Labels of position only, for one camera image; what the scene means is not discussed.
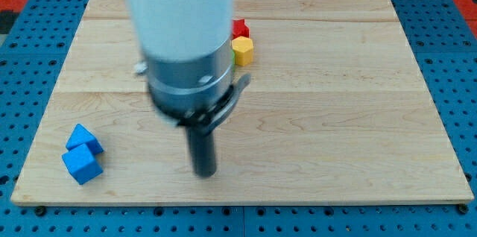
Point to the silver tool mount with clamp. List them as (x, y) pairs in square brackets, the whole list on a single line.
[(197, 93)]

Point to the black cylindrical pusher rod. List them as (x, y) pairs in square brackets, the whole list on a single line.
[(202, 151)]

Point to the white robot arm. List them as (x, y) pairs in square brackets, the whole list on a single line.
[(181, 29)]

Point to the wooden board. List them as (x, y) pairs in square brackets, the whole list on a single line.
[(337, 113)]

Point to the yellow hexagon block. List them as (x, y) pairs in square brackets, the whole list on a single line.
[(243, 49)]

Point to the red star block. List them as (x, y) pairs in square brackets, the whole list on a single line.
[(240, 29)]

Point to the blue triangular block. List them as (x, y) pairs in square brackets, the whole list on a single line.
[(81, 136)]

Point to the blue cube block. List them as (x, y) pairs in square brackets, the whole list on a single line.
[(81, 164)]

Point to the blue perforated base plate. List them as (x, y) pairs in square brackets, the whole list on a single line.
[(34, 51)]

